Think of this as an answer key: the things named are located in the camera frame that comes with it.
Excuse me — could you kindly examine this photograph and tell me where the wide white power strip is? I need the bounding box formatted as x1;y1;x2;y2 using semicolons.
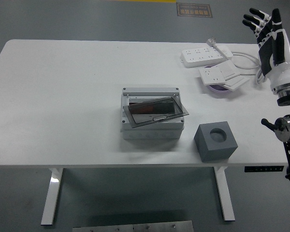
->
179;47;225;69

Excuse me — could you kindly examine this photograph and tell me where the black table control panel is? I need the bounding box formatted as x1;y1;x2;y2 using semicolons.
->
244;165;285;173

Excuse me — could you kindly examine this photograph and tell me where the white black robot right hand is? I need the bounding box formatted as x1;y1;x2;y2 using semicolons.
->
242;8;290;90

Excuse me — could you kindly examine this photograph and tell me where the narrow white socket bar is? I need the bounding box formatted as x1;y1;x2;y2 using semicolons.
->
216;44;234;58

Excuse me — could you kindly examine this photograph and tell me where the purple round bowl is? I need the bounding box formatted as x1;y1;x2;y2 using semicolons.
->
207;83;232;97

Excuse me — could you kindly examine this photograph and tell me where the grey block with round hole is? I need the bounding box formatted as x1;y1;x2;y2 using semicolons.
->
193;121;239;162

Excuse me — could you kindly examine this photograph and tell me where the brown floor sign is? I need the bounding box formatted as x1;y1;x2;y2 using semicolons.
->
175;2;213;18

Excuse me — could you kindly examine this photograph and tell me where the plain white switch panel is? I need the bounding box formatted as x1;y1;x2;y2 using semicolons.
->
217;60;242;79
223;73;251;91

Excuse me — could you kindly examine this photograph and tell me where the white power cable with plug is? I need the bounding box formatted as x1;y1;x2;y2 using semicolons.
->
206;36;269;85

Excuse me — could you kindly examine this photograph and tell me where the smoky transparent box lid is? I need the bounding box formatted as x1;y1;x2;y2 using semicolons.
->
122;95;189;127

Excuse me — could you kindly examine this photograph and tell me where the white wall socket panel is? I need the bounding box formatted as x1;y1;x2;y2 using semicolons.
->
198;65;226;86

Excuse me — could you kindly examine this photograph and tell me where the grey metal plate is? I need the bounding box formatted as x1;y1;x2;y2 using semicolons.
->
72;220;194;232

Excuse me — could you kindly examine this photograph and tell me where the grey plastic junction box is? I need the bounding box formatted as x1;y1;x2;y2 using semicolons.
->
120;87;186;140

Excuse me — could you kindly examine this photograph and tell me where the white table leg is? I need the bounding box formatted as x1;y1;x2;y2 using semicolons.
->
40;168;64;226
214;166;236;221

